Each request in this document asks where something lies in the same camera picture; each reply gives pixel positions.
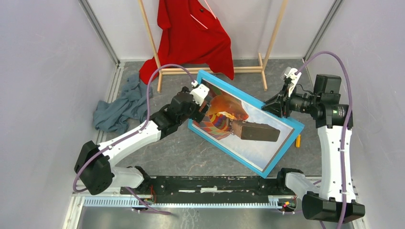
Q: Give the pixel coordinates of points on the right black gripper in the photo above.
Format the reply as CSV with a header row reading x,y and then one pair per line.
x,y
274,106

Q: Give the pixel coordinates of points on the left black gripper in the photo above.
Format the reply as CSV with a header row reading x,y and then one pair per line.
x,y
197,116

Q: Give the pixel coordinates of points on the blue picture frame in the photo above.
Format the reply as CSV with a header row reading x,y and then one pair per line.
x,y
253,167

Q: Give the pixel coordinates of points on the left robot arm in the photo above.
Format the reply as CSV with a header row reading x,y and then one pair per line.
x,y
96,168

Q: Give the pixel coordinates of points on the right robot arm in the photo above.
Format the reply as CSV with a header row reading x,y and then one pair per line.
x,y
334,199

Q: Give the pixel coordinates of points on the hot air balloon photo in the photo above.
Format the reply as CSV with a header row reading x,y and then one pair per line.
x,y
253,139

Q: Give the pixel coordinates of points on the wooden clothes rack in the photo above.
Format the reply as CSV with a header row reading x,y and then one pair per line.
x,y
237,69

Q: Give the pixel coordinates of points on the red shirt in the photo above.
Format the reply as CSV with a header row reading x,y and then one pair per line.
x,y
183,41

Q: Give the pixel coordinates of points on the grey-blue cloth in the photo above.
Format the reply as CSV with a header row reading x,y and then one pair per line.
x,y
131,104

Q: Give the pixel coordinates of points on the pink clothes hanger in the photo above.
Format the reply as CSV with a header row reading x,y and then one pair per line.
x,y
202,13

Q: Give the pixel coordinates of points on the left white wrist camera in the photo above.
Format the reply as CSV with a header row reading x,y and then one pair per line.
x,y
199,92

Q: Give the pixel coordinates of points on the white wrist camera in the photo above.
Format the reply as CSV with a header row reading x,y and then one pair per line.
x,y
292,76
199,92

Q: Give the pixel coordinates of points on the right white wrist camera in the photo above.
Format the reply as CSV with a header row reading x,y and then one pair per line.
x,y
292,76

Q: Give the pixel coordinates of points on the yellow handled screwdriver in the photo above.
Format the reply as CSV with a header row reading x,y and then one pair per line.
x,y
298,141

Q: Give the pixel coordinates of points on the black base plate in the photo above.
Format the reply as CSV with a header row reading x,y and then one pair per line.
x,y
212,189

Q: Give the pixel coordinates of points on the white cable duct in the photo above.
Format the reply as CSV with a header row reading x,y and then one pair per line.
x,y
132,202

